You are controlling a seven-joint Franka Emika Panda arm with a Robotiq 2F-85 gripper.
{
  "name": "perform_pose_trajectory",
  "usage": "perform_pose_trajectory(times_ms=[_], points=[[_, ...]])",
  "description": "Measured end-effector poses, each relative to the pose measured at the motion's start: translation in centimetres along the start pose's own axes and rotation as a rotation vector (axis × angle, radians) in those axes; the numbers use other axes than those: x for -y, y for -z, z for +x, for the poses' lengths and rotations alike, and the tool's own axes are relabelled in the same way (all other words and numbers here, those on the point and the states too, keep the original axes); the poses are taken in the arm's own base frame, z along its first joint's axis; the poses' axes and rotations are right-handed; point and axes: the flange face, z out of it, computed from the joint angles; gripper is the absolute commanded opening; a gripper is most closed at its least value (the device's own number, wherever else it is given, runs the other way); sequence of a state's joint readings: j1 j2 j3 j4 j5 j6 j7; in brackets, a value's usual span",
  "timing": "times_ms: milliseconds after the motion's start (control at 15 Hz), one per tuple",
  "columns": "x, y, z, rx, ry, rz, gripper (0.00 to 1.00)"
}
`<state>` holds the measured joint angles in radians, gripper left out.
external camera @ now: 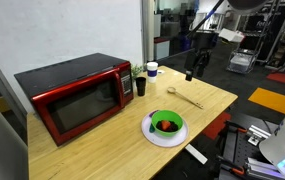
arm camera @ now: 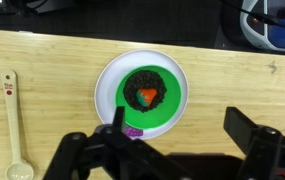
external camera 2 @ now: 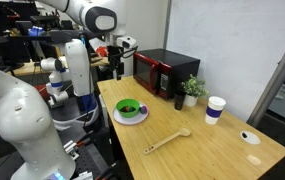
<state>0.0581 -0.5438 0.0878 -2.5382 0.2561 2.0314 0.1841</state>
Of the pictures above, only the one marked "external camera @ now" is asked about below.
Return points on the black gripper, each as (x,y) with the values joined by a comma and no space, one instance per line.
(202,41)

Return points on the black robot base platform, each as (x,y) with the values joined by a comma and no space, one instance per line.
(238,150)

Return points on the white paper cup blue band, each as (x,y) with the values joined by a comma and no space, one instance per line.
(152,71)

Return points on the bright green plastic bowl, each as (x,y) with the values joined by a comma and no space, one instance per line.
(175,116)

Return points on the black plastic cup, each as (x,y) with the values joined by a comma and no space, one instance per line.
(141,87)

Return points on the wooden spoon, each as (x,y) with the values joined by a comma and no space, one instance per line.
(185,97)

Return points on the white cabinet red top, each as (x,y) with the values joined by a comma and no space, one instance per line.
(162,50)

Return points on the small potted green plant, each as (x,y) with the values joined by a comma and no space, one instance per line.
(137,70)

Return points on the red floor mat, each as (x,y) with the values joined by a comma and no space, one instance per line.
(283,79)
(217,126)

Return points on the purple toy grapes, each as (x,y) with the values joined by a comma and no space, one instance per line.
(153,114)

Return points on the dark toy food pieces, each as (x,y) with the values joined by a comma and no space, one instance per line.
(174,127)

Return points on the orange toy carrot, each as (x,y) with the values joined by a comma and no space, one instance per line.
(165,125)

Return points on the orange black clamp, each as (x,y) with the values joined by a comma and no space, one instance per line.
(235,127)
(238,171)

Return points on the teal toy piece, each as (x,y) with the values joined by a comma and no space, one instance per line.
(151,128)

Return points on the pale lavender round plate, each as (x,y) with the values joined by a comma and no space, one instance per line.
(167,140)

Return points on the yellow floor mat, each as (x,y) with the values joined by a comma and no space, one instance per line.
(272,100)

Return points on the white bar under table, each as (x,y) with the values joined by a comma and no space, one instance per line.
(196,154)

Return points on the aluminium extrusion piece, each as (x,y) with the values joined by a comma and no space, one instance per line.
(259,134)

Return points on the red black microwave oven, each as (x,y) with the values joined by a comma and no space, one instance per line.
(65,71)

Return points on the grey flat panel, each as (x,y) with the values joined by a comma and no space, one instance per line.
(0,146)

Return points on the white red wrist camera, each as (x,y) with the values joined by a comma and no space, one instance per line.
(231,35)

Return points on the grey metal frame beam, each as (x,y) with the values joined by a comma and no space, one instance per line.
(2,86)

